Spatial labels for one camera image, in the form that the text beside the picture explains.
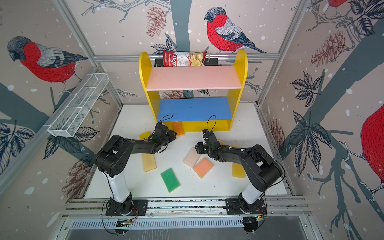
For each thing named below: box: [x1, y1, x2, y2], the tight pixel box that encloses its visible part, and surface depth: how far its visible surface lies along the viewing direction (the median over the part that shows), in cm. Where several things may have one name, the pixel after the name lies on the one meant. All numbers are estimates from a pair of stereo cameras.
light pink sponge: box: [183, 147, 201, 169], surface depth 92 cm
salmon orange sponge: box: [193, 157, 214, 179], surface depth 90 cm
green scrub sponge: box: [160, 167, 181, 193], surface depth 84 cm
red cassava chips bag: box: [162, 50, 208, 67], surface depth 88 cm
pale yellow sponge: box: [141, 153, 157, 172], surface depth 90 cm
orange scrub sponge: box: [172, 121, 185, 137], surface depth 105 cm
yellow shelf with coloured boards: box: [139, 49, 249, 133], surface depth 86 cm
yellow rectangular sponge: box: [232, 162, 246, 179], surface depth 87 cm
